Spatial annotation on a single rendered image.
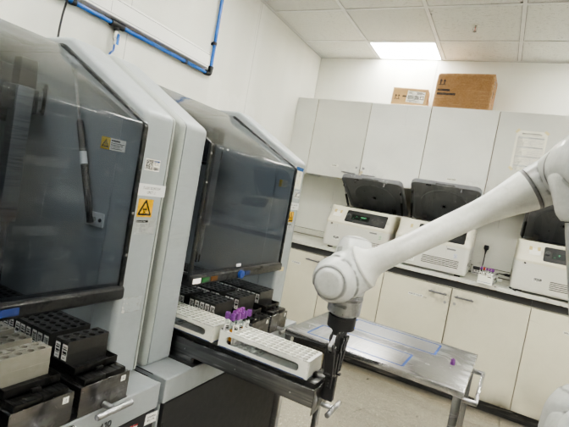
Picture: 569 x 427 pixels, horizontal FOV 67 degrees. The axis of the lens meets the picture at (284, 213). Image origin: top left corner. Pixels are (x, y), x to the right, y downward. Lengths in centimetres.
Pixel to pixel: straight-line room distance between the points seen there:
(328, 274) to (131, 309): 56
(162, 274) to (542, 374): 282
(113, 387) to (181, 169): 58
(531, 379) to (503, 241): 113
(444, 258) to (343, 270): 254
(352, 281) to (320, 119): 325
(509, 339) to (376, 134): 190
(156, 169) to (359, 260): 57
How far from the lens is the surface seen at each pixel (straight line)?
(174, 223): 126
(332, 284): 94
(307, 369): 122
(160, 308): 132
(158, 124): 117
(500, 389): 358
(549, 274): 343
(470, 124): 379
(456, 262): 344
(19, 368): 107
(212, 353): 134
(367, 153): 389
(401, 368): 147
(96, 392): 113
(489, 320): 346
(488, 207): 111
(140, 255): 120
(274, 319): 177
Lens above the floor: 130
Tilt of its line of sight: 3 degrees down
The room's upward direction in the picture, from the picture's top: 10 degrees clockwise
